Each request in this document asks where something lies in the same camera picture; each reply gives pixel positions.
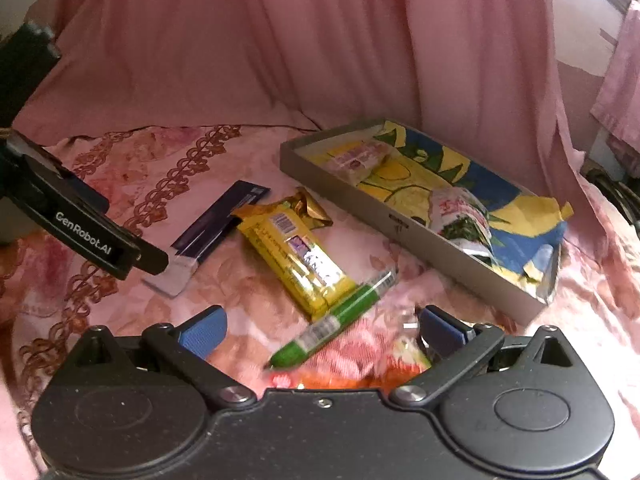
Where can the pink hanging garment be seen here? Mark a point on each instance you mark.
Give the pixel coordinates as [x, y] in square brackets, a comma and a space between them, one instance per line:
[620, 90]

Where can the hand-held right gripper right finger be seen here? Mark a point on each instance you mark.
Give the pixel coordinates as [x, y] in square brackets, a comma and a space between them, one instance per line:
[440, 334]

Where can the pink floral bedsheet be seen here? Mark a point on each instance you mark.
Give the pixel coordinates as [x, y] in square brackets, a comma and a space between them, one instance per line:
[150, 180]

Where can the orange snack packet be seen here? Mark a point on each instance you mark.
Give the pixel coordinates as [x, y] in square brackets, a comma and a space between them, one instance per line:
[350, 377]

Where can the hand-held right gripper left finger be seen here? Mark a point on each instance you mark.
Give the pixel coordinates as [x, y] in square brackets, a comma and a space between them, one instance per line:
[202, 334]

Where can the pink white snack packet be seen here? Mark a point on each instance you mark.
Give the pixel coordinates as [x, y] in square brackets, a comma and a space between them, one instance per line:
[357, 157]

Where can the pink curtain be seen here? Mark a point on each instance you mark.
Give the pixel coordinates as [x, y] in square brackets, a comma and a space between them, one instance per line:
[250, 40]

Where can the white red green snack pouch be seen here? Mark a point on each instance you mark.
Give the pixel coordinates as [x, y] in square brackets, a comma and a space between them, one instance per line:
[462, 220]

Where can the grey cardboard box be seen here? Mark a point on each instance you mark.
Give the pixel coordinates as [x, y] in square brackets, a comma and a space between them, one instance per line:
[345, 205]

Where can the yellow biscuit packet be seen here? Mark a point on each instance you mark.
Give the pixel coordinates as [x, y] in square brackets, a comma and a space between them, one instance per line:
[295, 255]

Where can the dark blue snack packet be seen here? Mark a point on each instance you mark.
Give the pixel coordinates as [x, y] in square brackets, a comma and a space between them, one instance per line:
[215, 222]

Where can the green tube snack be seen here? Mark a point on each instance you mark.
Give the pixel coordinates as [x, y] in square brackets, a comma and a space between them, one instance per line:
[345, 310]

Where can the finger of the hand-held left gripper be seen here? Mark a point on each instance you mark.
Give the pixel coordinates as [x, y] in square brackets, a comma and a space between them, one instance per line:
[100, 240]

